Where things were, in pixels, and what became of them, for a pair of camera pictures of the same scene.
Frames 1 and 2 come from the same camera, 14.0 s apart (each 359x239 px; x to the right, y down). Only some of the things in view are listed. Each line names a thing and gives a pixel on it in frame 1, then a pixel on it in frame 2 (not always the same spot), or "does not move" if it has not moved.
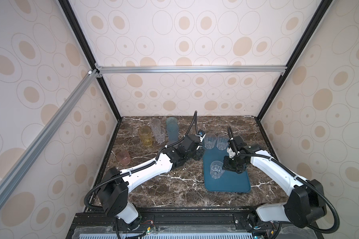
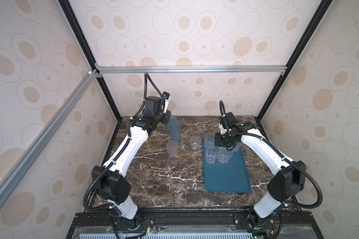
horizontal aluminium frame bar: (191, 68) does not move
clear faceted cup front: (210, 139) does not move
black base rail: (300, 225) does not move
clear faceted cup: (216, 169) to (211, 155)
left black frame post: (68, 8) does not move
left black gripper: (199, 154) to (168, 116)
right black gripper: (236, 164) to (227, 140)
